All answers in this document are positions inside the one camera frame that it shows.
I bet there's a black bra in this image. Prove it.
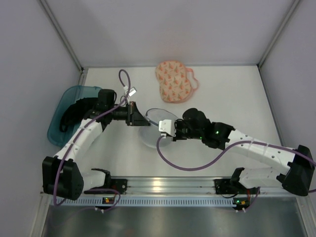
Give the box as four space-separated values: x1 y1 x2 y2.
59 97 98 133

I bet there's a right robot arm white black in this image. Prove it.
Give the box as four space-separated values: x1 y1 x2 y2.
167 108 316 196

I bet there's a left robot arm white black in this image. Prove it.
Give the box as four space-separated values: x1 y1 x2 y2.
42 89 150 200

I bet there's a teal plastic bin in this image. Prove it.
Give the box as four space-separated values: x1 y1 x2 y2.
47 85 101 148

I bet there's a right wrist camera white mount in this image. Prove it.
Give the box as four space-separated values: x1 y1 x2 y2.
158 119 176 137

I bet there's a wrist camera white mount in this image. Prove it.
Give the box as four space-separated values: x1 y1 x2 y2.
123 86 137 97
158 119 176 137

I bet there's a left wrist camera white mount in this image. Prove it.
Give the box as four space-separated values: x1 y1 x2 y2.
123 86 137 97

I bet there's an aluminium mounting rail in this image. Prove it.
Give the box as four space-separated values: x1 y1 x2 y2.
40 175 309 198

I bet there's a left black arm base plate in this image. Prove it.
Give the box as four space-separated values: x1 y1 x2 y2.
83 178 128 195

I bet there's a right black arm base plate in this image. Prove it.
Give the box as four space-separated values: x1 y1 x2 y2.
214 179 258 195

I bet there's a white slotted cable duct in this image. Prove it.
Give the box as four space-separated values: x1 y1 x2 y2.
63 196 248 207

